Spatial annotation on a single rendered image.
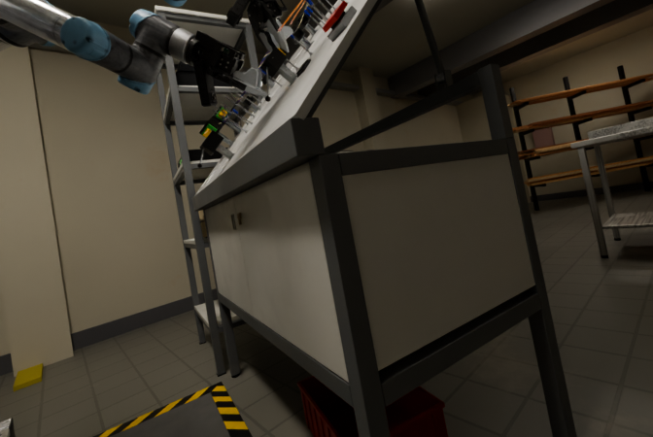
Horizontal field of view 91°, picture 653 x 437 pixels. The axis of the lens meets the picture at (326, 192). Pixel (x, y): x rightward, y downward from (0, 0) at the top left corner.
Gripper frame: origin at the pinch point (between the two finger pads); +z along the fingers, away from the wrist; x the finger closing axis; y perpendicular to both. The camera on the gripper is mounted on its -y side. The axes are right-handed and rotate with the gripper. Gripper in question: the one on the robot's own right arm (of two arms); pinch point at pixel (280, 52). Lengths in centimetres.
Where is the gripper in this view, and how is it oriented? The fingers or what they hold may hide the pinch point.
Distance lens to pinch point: 97.0
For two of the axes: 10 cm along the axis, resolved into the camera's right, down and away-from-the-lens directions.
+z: 5.3, 8.4, 1.5
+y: 6.7, -5.1, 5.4
